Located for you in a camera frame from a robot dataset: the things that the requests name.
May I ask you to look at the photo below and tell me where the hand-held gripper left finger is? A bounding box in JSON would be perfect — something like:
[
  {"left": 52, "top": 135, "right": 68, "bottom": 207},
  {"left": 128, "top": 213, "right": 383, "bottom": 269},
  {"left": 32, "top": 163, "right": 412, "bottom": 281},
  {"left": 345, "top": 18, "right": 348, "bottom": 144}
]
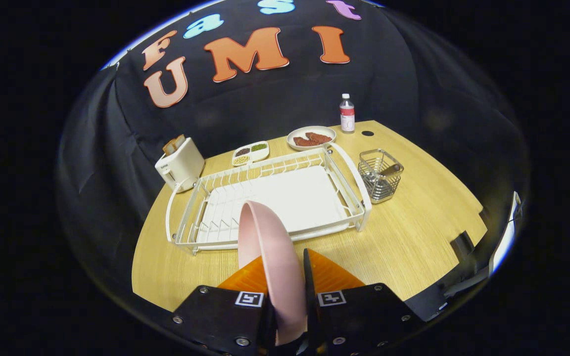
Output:
[{"left": 171, "top": 255, "right": 278, "bottom": 356}]

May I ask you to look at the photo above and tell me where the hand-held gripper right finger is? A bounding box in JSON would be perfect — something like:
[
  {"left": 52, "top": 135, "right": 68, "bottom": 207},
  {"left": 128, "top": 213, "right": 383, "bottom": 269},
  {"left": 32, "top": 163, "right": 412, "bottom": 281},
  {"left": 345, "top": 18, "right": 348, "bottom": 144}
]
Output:
[{"left": 303, "top": 248, "right": 427, "bottom": 356}]

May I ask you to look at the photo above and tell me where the pink plate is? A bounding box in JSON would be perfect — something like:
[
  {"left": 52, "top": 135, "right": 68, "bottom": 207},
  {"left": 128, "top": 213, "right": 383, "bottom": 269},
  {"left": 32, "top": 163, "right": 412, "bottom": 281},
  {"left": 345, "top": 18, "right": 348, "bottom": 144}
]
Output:
[{"left": 237, "top": 200, "right": 310, "bottom": 347}]

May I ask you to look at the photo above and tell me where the white wire dish rack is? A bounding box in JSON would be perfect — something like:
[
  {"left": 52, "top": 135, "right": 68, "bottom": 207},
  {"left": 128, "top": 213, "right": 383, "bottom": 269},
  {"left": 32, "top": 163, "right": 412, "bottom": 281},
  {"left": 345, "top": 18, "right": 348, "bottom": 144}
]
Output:
[{"left": 165, "top": 142, "right": 373, "bottom": 256}]

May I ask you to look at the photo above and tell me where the metal wire basket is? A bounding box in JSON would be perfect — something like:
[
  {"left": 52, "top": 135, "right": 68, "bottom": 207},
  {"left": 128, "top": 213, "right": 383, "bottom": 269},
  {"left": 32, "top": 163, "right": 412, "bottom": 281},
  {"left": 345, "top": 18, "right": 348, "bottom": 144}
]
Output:
[{"left": 358, "top": 149, "right": 405, "bottom": 204}]

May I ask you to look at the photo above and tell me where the dark handled spoon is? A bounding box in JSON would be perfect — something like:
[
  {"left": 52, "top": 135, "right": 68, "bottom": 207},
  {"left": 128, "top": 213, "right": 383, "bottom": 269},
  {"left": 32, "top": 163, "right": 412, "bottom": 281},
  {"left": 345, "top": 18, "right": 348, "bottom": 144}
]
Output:
[{"left": 372, "top": 164, "right": 402, "bottom": 186}]

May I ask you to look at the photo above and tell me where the white sectioned condiment dish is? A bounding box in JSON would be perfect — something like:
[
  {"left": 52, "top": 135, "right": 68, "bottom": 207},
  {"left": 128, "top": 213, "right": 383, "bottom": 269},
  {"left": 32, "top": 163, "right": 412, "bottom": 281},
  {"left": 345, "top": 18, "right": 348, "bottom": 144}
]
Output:
[{"left": 231, "top": 141, "right": 270, "bottom": 167}]

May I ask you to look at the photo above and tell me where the white plate with meat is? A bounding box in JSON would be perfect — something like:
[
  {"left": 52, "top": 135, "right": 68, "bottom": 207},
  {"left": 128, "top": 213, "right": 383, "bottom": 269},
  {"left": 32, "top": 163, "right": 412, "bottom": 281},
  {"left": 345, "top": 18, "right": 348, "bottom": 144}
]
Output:
[{"left": 286, "top": 126, "right": 336, "bottom": 151}]

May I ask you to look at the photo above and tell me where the white toaster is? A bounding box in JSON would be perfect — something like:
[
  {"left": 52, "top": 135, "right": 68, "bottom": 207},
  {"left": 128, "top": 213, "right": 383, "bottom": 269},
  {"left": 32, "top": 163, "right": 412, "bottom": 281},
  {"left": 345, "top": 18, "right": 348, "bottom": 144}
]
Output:
[{"left": 154, "top": 137, "right": 206, "bottom": 193}]

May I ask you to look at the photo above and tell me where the clear water bottle red label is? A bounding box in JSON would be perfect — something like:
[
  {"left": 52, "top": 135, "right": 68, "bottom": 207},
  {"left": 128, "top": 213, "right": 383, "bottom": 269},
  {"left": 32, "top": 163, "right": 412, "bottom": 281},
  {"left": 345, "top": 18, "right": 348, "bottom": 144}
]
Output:
[{"left": 339, "top": 93, "right": 355, "bottom": 134}]

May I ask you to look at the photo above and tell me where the black backdrop cloth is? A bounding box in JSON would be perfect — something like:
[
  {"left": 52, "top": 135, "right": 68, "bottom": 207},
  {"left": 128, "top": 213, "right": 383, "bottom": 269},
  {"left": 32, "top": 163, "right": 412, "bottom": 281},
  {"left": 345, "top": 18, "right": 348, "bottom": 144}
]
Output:
[{"left": 57, "top": 0, "right": 530, "bottom": 307}]

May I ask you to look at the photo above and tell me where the white panel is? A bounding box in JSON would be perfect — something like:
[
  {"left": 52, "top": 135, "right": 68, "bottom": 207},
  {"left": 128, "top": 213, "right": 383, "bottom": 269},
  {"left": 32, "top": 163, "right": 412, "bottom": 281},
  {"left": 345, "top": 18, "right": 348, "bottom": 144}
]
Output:
[{"left": 490, "top": 192, "right": 522, "bottom": 275}]

